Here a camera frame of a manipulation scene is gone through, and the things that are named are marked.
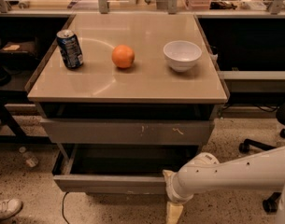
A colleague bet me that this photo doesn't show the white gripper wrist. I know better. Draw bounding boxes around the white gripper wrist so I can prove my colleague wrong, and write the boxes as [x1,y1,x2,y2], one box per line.
[163,170,193,224]

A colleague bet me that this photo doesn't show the grey drawer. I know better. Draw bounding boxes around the grey drawer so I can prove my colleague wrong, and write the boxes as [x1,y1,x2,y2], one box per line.
[41,119,214,146]
[52,144,198,194]

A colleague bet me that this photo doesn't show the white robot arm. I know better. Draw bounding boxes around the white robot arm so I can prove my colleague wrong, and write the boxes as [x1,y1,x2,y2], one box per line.
[163,146,285,224]

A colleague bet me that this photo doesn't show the grey top drawer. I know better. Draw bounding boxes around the grey top drawer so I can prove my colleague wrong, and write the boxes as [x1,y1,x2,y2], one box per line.
[41,119,214,146]

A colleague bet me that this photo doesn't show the grey drawer cabinet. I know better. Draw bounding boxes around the grey drawer cabinet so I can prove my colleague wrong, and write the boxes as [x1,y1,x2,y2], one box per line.
[24,13,231,195]

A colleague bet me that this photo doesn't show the white ceramic bowl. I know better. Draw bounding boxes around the white ceramic bowl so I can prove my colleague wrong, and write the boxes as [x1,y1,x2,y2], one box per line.
[163,40,202,72]

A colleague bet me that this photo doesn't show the clear plastic bottle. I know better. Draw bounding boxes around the clear plastic bottle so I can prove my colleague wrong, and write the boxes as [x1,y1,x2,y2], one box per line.
[19,147,38,168]

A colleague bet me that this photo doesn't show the orange fruit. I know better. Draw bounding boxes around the orange fruit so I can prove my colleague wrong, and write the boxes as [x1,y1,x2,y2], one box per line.
[111,45,135,69]

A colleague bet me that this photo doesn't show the white sneaker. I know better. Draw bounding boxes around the white sneaker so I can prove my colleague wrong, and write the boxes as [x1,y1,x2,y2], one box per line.
[0,199,22,220]

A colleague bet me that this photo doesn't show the blue soda can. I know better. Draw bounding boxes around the blue soda can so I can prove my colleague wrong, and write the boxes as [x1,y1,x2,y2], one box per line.
[56,29,83,69]

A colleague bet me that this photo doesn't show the black side table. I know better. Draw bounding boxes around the black side table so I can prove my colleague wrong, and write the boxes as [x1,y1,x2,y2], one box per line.
[0,41,56,155]

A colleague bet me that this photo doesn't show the black floor cable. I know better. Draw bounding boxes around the black floor cable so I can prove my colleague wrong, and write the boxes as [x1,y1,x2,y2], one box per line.
[61,191,70,224]

